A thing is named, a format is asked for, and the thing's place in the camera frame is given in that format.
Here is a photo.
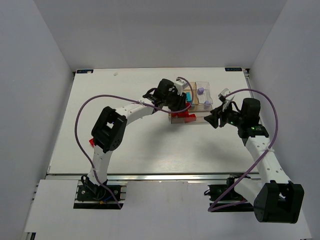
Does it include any red sloped lego brick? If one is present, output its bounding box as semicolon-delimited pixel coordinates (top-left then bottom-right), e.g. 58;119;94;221
171;113;178;119

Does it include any teal long lego brick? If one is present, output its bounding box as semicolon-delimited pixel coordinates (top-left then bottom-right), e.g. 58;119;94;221
186;92;192;103

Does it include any purple lego cube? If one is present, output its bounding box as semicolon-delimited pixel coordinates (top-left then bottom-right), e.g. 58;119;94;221
197;87;205;95

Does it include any red arch lego piece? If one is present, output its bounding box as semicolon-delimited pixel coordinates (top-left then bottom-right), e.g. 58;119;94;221
89;138;95;147

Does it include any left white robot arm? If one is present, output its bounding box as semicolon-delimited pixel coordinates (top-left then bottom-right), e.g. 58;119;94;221
87;77;191;186

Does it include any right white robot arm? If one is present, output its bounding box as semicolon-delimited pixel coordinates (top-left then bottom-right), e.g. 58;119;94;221
204;98;305;224

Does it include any long grey drawer bin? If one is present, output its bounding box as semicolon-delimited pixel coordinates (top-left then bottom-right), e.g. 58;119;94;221
168;103;213;124

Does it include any amber plastic bin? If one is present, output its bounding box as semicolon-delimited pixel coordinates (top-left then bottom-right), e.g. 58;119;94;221
183;82;199;112

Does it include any blue corner label right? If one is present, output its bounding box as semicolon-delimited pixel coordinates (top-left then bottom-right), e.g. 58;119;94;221
224;67;243;72

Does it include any blue corner label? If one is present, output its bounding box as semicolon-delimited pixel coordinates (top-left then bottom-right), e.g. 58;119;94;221
76;69;94;74
224;67;243;72

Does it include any blue corner label left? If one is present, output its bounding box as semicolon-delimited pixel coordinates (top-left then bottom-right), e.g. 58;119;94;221
76;69;94;74

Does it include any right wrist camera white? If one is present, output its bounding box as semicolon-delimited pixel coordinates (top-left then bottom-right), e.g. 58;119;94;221
218;88;234;112

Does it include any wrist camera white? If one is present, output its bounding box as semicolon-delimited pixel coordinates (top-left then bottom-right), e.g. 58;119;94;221
174;78;189;96
218;88;234;112

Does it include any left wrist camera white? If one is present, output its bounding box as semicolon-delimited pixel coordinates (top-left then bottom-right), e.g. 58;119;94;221
174;78;189;96

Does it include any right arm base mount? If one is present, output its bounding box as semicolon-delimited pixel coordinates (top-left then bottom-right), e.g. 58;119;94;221
203;174;254;213

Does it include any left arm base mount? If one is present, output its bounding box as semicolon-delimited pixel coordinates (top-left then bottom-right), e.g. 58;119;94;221
73;175;127;210

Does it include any aluminium table rail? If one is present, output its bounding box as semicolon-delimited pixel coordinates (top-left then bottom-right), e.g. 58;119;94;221
45;173;261;181

